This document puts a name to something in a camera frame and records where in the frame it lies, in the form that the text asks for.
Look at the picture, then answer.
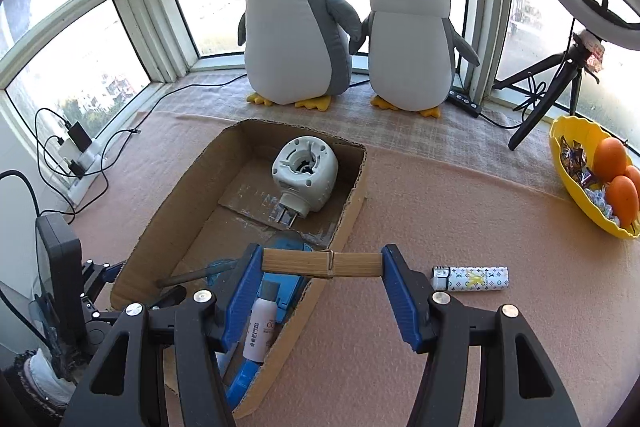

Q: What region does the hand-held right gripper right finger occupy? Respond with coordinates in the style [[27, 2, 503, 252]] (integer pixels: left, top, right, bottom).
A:
[[381, 244, 583, 427]]

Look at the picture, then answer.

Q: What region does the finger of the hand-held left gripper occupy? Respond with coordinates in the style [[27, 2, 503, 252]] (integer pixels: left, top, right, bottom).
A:
[[81, 258, 128, 308]]

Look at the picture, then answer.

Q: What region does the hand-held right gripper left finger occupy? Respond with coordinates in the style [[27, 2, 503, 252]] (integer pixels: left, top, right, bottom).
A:
[[60, 243, 264, 427]]

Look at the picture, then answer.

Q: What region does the small clear blue bottle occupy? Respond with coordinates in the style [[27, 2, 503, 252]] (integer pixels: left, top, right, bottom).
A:
[[206, 258, 241, 293]]

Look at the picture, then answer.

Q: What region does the small white bottle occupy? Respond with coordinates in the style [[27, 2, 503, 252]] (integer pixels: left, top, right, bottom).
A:
[[243, 279, 281, 364]]

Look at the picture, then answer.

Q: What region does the grey spoon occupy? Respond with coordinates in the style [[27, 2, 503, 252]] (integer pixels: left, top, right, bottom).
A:
[[156, 269, 223, 289]]

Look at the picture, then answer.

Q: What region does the blue phone stand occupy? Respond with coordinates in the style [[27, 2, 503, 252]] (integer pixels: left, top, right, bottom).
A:
[[265, 231, 315, 323]]

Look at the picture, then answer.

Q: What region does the brown cardboard box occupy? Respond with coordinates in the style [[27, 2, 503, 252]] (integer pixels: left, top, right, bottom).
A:
[[110, 119, 368, 420]]

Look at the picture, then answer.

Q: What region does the wooden clothespin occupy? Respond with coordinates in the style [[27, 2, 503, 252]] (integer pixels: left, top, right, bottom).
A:
[[262, 248, 386, 280]]

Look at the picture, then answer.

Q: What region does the white plug-in vaporizer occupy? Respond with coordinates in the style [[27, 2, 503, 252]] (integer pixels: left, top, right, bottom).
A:
[[271, 135, 339, 228]]

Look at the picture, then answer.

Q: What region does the patterned white lighter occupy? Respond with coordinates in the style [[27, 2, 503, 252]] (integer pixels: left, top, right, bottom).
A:
[[431, 265, 510, 293]]

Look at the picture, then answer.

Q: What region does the white power strip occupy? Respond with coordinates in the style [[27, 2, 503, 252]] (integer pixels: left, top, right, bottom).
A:
[[60, 142, 106, 205]]

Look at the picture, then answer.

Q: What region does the checkered cloth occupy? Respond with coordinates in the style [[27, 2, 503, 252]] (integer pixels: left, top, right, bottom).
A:
[[145, 72, 576, 198]]

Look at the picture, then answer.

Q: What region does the black inline remote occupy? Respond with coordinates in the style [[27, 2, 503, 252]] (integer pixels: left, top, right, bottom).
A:
[[447, 89, 483, 118]]

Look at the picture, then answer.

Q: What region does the pile of wrapped candies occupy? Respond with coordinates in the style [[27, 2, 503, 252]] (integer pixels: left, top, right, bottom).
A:
[[559, 137, 621, 223]]

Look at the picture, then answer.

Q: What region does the black tripod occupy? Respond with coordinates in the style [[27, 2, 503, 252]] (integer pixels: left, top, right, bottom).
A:
[[492, 32, 606, 151]]

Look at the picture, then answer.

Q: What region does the yellow plastic bowl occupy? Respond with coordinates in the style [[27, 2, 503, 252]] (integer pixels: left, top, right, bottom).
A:
[[549, 115, 640, 240]]

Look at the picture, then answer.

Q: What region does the small penguin plush toy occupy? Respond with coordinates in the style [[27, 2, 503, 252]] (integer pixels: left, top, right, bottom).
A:
[[361, 0, 481, 118]]

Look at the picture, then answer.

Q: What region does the large penguin plush toy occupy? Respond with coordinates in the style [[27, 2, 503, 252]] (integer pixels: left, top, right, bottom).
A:
[[237, 0, 363, 112]]

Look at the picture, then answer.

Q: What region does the thick black cable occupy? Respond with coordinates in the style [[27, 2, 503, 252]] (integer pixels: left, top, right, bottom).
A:
[[0, 170, 42, 220]]

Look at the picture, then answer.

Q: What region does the loose black charging cable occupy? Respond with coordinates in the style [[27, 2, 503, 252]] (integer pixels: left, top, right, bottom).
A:
[[35, 107, 142, 218]]

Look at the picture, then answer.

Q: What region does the black ring light cable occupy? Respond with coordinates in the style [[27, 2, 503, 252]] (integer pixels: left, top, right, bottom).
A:
[[480, 71, 548, 130]]

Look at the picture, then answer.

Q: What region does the black power cable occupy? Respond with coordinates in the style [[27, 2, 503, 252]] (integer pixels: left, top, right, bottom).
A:
[[97, 74, 248, 168]]

